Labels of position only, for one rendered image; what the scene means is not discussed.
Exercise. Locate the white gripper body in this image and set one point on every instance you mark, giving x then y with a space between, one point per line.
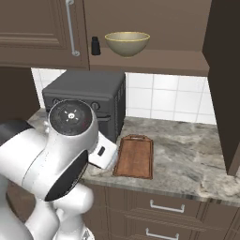
100 162

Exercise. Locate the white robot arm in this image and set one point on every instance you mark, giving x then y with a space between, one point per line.
37 156

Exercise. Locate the brown wooden cutting board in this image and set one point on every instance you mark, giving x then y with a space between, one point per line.
135 157

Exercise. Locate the black condiment bottle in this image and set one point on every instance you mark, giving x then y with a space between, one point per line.
95 47

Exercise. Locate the beige bowl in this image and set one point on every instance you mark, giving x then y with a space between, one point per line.
126 46

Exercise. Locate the brown closed cabinet door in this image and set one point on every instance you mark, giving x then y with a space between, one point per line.
34 31

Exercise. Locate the brown open cabinet door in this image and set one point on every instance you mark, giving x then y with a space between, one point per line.
225 78

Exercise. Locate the dark grey toaster oven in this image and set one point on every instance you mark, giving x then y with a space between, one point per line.
90 86

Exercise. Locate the brown drawer front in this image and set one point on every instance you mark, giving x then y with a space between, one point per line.
187 229
193 203

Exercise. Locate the brown tall side panel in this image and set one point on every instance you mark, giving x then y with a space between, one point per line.
15 93

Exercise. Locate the brown wall cabinet body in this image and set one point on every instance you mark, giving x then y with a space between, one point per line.
168 61

